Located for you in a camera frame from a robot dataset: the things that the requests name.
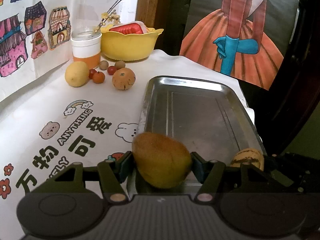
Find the red plastic toy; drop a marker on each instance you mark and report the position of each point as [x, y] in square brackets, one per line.
[130, 28]

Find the olive green small fruit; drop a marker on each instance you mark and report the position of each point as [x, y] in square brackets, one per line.
[103, 65]

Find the lady in orange dress poster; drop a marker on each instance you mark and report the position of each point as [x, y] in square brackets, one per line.
[244, 39]

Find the brown wooden door frame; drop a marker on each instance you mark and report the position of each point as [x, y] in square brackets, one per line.
[153, 13]

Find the yellow flower branch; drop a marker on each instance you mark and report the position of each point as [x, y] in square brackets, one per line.
[109, 16]

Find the yellow lemon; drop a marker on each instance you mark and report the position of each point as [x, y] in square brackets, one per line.
[77, 74]

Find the small striped orange melon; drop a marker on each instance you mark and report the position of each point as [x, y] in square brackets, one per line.
[123, 79]

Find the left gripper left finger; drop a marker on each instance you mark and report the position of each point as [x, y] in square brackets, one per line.
[112, 174]

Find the small orange tangerine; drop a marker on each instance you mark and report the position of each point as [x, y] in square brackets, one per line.
[98, 77]

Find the metal tray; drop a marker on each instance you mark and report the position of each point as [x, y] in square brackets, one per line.
[205, 116]

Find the houses drawing paper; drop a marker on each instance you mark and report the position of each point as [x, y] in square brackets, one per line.
[35, 38]

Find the white orange glass jar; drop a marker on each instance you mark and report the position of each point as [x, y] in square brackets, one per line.
[86, 46]

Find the yellow plastic bowl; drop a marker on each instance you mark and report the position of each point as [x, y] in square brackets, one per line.
[128, 47]

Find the large striped tan melon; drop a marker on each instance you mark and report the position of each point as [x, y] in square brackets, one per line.
[248, 156]

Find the green yellow mango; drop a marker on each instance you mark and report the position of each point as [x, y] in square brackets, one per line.
[162, 161]

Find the red cherry tomato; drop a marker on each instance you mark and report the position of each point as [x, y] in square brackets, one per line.
[91, 73]
[111, 70]

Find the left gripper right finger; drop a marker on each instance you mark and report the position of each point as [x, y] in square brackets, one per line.
[209, 174]

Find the white printed table cloth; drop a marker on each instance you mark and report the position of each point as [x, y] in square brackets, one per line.
[48, 124]

